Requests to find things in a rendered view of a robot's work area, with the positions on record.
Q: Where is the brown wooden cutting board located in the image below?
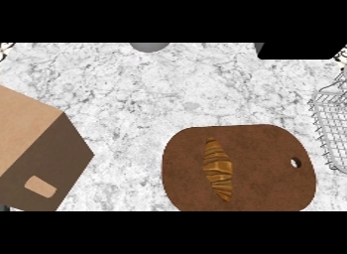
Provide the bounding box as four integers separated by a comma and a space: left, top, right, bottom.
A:
161, 123, 317, 212

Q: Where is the golden brown croissant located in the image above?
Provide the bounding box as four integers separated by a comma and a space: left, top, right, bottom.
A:
202, 137, 236, 203

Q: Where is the grey rounded object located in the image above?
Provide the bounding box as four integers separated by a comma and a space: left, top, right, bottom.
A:
128, 42, 171, 54

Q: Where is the brown cardboard box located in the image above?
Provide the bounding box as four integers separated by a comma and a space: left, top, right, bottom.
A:
0, 78, 96, 212

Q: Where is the black flat appliance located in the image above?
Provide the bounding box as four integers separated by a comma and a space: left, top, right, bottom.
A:
254, 42, 347, 62

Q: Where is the grey wire tiered basket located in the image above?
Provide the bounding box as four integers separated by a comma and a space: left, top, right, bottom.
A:
307, 64, 347, 176

